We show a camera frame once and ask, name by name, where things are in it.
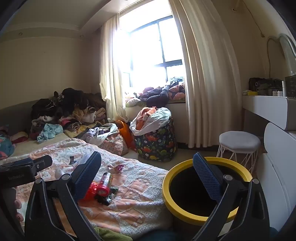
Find zebra stripe cloth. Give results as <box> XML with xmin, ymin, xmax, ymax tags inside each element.
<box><xmin>65</xmin><ymin>120</ymin><xmax>82</xmax><ymax>132</ymax></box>

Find orange bag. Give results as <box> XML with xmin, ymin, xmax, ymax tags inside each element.
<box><xmin>116</xmin><ymin>120</ymin><xmax>137</xmax><ymax>151</ymax></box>

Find white cloth sack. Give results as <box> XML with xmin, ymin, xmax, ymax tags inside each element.
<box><xmin>129</xmin><ymin>107</ymin><xmax>172</xmax><ymax>136</ymax></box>

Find light blue garment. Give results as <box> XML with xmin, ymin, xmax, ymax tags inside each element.
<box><xmin>37</xmin><ymin>123</ymin><xmax>63</xmax><ymax>142</ymax></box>

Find black clothes heap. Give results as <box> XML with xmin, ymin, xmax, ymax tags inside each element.
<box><xmin>31</xmin><ymin>88</ymin><xmax>107</xmax><ymax>119</ymax></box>

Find orange print dark cloth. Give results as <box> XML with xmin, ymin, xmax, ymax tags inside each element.
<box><xmin>162</xmin><ymin>77</ymin><xmax>187</xmax><ymax>100</ymax></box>

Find dark jacket heap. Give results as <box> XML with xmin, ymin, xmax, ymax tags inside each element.
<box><xmin>126</xmin><ymin>86</ymin><xmax>170</xmax><ymax>108</ymax></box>

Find black frame window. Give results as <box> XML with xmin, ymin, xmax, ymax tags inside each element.
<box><xmin>116</xmin><ymin>15</ymin><xmax>186</xmax><ymax>93</ymax></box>

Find white wire-leg stool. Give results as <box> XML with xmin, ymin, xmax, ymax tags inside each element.
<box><xmin>216</xmin><ymin>131</ymin><xmax>262</xmax><ymax>175</ymax></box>

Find wavy frame mirror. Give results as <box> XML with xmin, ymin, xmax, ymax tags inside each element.
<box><xmin>267</xmin><ymin>33</ymin><xmax>296</xmax><ymax>77</ymax></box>

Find clear drawer organizer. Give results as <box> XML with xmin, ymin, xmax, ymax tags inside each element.
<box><xmin>284</xmin><ymin>75</ymin><xmax>296</xmax><ymax>98</ymax></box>

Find orange towel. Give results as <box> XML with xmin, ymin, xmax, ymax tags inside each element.
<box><xmin>136</xmin><ymin>107</ymin><xmax>160</xmax><ymax>131</ymax></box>

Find pink wrapper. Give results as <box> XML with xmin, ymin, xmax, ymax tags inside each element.
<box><xmin>109</xmin><ymin>164</ymin><xmax>124</xmax><ymax>174</ymax></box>

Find dinosaur print laundry bag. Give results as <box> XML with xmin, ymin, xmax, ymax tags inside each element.
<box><xmin>134</xmin><ymin>116</ymin><xmax>177</xmax><ymax>162</ymax></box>

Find beige folded blankets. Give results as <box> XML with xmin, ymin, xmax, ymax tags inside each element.
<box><xmin>72</xmin><ymin>107</ymin><xmax>107</xmax><ymax>124</ymax></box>

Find dark camouflage bag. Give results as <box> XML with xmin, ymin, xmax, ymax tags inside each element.
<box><xmin>248</xmin><ymin>77</ymin><xmax>284</xmax><ymax>96</ymax></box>

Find red snack packet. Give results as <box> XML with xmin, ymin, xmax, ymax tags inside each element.
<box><xmin>82</xmin><ymin>182</ymin><xmax>102</xmax><ymax>201</ymax></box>

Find grey bed headboard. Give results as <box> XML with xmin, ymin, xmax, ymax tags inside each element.
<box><xmin>0</xmin><ymin>100</ymin><xmax>47</xmax><ymax>138</ymax></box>

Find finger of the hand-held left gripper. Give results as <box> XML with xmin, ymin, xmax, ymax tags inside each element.
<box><xmin>0</xmin><ymin>155</ymin><xmax>53</xmax><ymax>173</ymax></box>

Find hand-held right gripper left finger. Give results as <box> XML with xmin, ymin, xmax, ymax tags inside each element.
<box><xmin>24</xmin><ymin>151</ymin><xmax>103</xmax><ymax>241</ymax></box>

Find red green candy tube wrapper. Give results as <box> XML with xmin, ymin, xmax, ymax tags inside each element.
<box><xmin>97</xmin><ymin>172</ymin><xmax>114</xmax><ymax>196</ymax></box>

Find wall cable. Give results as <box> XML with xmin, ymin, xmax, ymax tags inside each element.
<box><xmin>242</xmin><ymin>0</ymin><xmax>273</xmax><ymax>80</ymax></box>

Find person's left hand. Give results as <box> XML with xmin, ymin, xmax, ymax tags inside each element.
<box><xmin>4</xmin><ymin>186</ymin><xmax>25</xmax><ymax>222</ymax></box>

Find white vanity desk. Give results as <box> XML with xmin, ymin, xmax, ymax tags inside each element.
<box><xmin>242</xmin><ymin>95</ymin><xmax>296</xmax><ymax>131</ymax></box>

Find teal patterned cloth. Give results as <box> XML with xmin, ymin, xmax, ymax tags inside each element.
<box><xmin>0</xmin><ymin>137</ymin><xmax>16</xmax><ymax>159</ymax></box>

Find red pink cloth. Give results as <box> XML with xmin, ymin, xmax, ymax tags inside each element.
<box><xmin>10</xmin><ymin>132</ymin><xmax>29</xmax><ymax>144</ymax></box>

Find yellow-rimmed black bin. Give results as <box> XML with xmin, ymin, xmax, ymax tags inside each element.
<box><xmin>162</xmin><ymin>157</ymin><xmax>253</xmax><ymax>235</ymax></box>

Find sheer cream curtain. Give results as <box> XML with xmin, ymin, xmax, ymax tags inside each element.
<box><xmin>99</xmin><ymin>15</ymin><xmax>130</xmax><ymax>124</ymax></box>

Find peach and white blanket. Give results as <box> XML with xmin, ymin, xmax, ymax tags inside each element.
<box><xmin>0</xmin><ymin>138</ymin><xmax>173</xmax><ymax>240</ymax></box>

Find white drawer cabinet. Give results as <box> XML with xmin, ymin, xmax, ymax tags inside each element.
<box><xmin>254</xmin><ymin>122</ymin><xmax>296</xmax><ymax>232</ymax></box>

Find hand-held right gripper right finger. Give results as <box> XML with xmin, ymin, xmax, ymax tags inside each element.
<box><xmin>192</xmin><ymin>152</ymin><xmax>271</xmax><ymax>241</ymax></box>

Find green cloth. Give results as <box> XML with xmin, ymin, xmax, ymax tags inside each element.
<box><xmin>94</xmin><ymin>227</ymin><xmax>134</xmax><ymax>241</ymax></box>

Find white garment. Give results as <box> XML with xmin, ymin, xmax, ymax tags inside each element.
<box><xmin>81</xmin><ymin>123</ymin><xmax>120</xmax><ymax>147</ymax></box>

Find thick cream curtain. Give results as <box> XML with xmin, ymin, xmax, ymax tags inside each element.
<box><xmin>168</xmin><ymin>0</ymin><xmax>244</xmax><ymax>149</ymax></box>

